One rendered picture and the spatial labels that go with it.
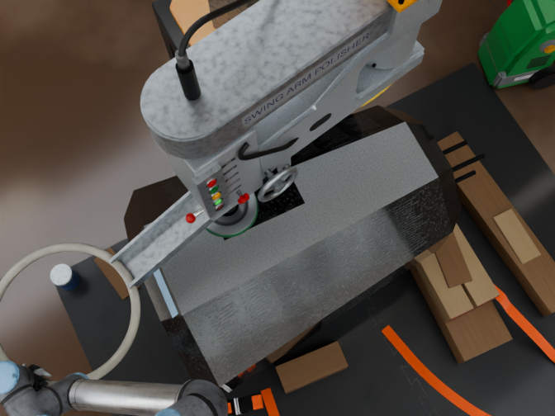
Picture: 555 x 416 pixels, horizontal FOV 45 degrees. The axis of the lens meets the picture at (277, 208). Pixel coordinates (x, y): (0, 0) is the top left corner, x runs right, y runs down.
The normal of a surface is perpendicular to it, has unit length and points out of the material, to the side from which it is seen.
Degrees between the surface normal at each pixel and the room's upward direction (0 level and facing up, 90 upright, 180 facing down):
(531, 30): 72
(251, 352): 45
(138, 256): 15
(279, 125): 4
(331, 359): 0
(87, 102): 0
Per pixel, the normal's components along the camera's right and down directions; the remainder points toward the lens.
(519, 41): -0.94, 0.12
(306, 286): 0.32, 0.36
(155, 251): -0.23, -0.15
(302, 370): -0.03, -0.31
